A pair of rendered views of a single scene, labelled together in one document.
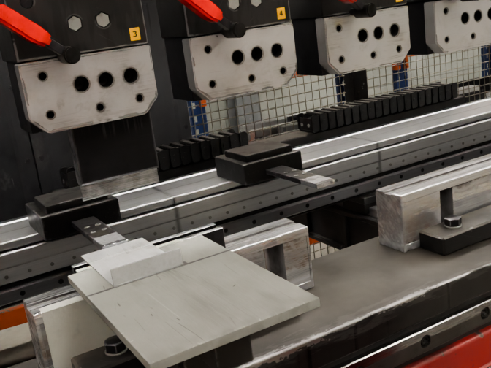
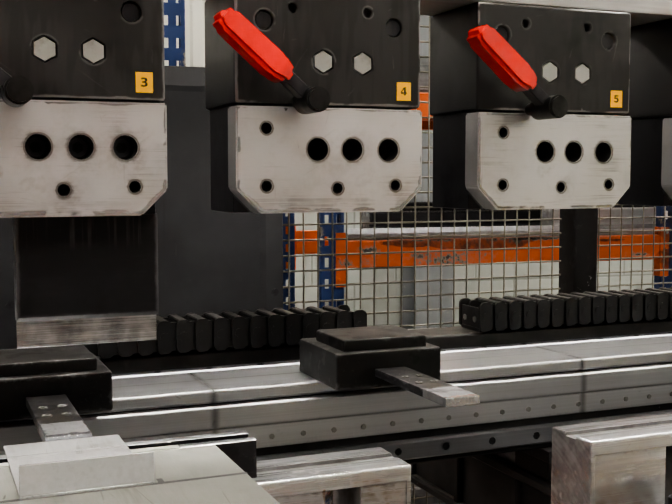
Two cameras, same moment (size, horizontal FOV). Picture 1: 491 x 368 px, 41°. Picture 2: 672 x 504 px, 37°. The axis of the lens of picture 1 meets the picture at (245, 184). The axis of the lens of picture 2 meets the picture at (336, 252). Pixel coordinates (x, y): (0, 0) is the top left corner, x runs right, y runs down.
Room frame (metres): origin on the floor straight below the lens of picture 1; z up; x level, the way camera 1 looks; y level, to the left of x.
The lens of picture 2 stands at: (0.09, -0.10, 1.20)
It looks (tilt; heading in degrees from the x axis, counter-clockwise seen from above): 4 degrees down; 6
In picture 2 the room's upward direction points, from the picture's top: straight up
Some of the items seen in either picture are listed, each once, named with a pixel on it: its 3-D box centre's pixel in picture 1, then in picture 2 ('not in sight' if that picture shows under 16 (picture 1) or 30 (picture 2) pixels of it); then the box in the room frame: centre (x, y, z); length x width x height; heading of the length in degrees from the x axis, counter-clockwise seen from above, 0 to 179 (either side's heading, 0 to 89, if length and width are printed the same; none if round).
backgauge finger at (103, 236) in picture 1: (85, 218); (48, 394); (0.93, 0.24, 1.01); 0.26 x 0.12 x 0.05; 28
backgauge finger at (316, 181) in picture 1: (280, 166); (398, 366); (1.09, -0.06, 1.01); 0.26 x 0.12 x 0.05; 28
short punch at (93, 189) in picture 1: (115, 154); (87, 279); (0.79, 0.15, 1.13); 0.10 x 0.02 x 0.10; 118
